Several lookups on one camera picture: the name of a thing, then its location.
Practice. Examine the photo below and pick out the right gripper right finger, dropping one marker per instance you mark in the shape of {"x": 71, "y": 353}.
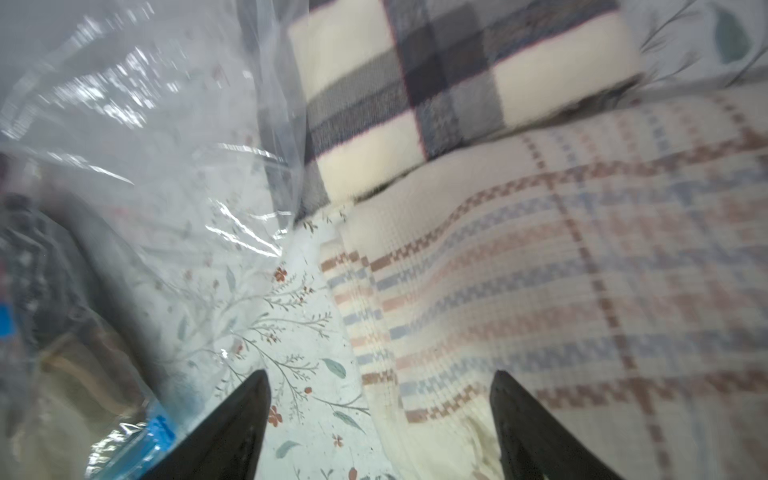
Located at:
{"x": 533, "y": 444}

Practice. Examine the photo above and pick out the cream fringed striped scarf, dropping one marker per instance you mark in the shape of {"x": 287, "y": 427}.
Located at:
{"x": 616, "y": 267}

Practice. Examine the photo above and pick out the grey cream plaid scarf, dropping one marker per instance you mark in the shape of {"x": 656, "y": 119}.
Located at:
{"x": 387, "y": 86}

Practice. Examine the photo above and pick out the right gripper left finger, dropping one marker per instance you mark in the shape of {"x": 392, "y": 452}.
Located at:
{"x": 227, "y": 443}

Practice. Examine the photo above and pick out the clear plastic vacuum bag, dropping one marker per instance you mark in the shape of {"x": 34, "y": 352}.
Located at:
{"x": 169, "y": 137}

